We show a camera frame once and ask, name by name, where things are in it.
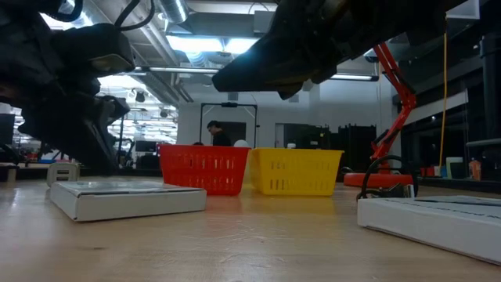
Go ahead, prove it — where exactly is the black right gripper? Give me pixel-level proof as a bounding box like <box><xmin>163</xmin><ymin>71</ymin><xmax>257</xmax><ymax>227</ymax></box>
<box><xmin>211</xmin><ymin>0</ymin><xmax>469</xmax><ymax>101</ymax></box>

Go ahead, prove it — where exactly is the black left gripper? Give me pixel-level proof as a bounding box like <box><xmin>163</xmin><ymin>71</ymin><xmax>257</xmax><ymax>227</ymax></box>
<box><xmin>17</xmin><ymin>76</ymin><xmax>130</xmax><ymax>173</ymax></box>

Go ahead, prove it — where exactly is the small white charger plug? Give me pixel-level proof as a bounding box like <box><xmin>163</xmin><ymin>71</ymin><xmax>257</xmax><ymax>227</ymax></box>
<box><xmin>45</xmin><ymin>162</ymin><xmax>81</xmax><ymax>188</ymax></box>

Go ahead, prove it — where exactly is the white box with printed label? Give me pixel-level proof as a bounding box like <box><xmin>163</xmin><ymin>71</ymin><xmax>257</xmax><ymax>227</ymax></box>
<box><xmin>49</xmin><ymin>179</ymin><xmax>207</xmax><ymax>223</ymax></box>

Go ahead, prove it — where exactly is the black USB cable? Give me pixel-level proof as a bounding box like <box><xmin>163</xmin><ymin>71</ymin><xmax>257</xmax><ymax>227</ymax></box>
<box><xmin>355</xmin><ymin>155</ymin><xmax>420</xmax><ymax>201</ymax></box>

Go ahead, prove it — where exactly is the white card reader box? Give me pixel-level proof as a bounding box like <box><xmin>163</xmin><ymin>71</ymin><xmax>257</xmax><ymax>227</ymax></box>
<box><xmin>356</xmin><ymin>194</ymin><xmax>501</xmax><ymax>267</ymax></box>

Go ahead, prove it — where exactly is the black background monitor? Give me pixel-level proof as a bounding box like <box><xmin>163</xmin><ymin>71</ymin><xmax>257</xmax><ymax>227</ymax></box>
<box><xmin>0</xmin><ymin>113</ymin><xmax>16</xmax><ymax>146</ymax></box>

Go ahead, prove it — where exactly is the long ceiling light strip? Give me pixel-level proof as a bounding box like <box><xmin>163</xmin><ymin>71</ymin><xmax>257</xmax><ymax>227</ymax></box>
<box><xmin>148</xmin><ymin>66</ymin><xmax>380</xmax><ymax>82</ymax></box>

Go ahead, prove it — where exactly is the small yellow plastic basket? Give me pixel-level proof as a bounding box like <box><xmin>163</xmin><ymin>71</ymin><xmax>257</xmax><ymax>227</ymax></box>
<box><xmin>249</xmin><ymin>147</ymin><xmax>345</xmax><ymax>197</ymax></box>

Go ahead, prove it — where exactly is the small red plastic basket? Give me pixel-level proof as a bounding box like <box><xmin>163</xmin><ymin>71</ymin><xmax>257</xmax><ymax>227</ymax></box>
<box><xmin>157</xmin><ymin>143</ymin><xmax>251</xmax><ymax>197</ymax></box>

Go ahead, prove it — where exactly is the red desk lamp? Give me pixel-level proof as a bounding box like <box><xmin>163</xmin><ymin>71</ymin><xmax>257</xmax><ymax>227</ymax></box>
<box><xmin>343</xmin><ymin>41</ymin><xmax>418</xmax><ymax>189</ymax></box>

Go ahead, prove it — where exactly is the orange container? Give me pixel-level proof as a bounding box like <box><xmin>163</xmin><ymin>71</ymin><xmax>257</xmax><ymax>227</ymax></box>
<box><xmin>468</xmin><ymin>158</ymin><xmax>482</xmax><ymax>181</ymax></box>

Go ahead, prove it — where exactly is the black background rig frame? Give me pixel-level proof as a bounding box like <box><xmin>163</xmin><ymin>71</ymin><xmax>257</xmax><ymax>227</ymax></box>
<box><xmin>198</xmin><ymin>101</ymin><xmax>259</xmax><ymax>149</ymax></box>

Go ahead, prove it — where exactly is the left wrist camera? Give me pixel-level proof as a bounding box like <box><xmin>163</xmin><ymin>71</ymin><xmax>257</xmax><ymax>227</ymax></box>
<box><xmin>52</xmin><ymin>22</ymin><xmax>136</xmax><ymax>76</ymax></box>

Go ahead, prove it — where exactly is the silver air duct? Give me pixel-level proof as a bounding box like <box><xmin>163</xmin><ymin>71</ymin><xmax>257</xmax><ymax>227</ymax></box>
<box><xmin>158</xmin><ymin>0</ymin><xmax>189</xmax><ymax>24</ymax></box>

